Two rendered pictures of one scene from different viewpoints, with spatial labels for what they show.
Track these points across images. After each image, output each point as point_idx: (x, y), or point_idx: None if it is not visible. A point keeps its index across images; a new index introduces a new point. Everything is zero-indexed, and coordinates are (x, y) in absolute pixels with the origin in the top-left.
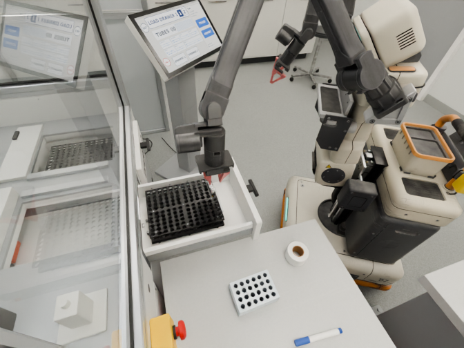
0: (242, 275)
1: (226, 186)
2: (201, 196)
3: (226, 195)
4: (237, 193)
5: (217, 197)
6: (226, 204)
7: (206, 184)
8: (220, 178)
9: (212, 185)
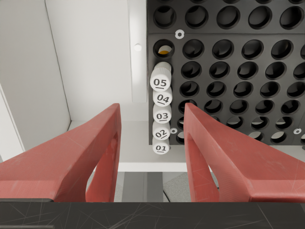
0: None
1: (85, 93)
2: (227, 58)
3: (95, 57)
4: (36, 40)
5: (148, 32)
6: (104, 13)
7: (175, 118)
8: (109, 130)
9: (152, 106)
